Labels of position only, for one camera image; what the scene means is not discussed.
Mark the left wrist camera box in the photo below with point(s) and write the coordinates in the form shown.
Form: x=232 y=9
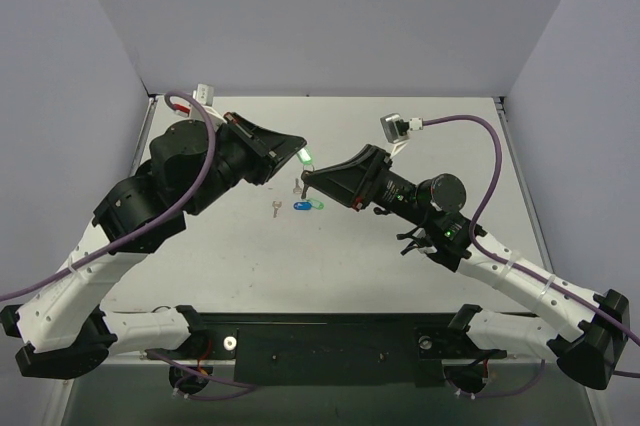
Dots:
x=204 y=94

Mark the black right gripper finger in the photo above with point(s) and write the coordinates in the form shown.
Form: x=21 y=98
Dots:
x=346 y=194
x=350 y=171

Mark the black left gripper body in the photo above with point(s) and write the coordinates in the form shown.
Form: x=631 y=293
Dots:
x=248 y=147

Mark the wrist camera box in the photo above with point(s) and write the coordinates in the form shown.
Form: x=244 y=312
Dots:
x=395 y=128
x=204 y=94

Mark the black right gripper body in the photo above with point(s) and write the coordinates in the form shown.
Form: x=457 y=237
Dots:
x=373 y=179

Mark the blue plastic key fob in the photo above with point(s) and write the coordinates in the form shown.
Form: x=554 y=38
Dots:
x=302 y=206

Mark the small silver key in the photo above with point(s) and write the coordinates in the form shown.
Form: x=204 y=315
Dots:
x=276 y=205

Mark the dark grey key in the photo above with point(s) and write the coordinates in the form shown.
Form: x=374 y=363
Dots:
x=297 y=187

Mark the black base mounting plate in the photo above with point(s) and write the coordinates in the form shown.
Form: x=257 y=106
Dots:
x=330 y=349

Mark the green plastic key tag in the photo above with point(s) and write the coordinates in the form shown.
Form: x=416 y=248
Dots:
x=304 y=157

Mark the green framed key tag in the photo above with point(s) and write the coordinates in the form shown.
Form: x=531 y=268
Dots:
x=316 y=204

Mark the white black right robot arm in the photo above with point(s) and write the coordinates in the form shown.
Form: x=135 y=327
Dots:
x=582 y=331

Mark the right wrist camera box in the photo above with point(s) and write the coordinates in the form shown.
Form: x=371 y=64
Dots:
x=395 y=128

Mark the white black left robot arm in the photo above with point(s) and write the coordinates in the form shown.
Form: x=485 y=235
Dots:
x=64 y=331

